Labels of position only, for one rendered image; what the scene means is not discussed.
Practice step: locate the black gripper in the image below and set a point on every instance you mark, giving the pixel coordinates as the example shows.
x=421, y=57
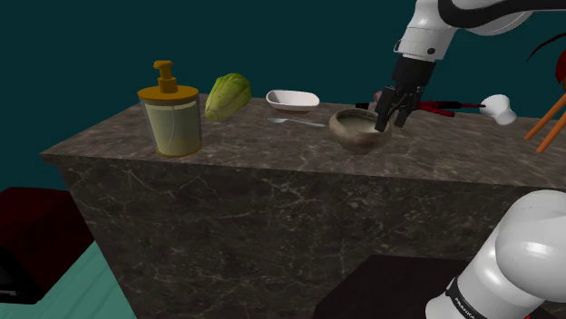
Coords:
x=411, y=73

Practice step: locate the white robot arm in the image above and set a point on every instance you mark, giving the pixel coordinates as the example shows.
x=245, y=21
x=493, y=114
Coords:
x=526, y=260

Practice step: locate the small pink object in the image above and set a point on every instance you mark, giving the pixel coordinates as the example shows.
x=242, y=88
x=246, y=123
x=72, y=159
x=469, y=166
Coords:
x=377, y=96

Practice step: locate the red and black long tool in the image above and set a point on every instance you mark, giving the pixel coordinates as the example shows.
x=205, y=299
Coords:
x=438, y=107

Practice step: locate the brown ceramic bowl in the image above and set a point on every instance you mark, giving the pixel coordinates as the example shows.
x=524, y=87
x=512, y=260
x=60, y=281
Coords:
x=353, y=134

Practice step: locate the silver spoon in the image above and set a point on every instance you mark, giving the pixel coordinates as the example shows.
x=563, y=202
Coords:
x=295, y=121

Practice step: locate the white shallow dish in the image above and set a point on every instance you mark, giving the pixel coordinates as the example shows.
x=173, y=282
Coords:
x=292, y=100

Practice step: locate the white rounded object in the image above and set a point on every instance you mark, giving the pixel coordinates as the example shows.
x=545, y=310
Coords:
x=498, y=108

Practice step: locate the chair with orange legs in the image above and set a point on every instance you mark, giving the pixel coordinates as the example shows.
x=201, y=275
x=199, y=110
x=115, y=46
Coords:
x=548, y=116

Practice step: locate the green lettuce head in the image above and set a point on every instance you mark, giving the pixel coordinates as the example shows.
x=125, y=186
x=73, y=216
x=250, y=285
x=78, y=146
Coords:
x=226, y=98

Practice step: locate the yellow soap dispenser bottle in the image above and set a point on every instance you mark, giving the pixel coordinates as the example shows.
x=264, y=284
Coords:
x=172, y=119

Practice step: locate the dark red furniture block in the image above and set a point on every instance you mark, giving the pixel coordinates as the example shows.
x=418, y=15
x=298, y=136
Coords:
x=40, y=238

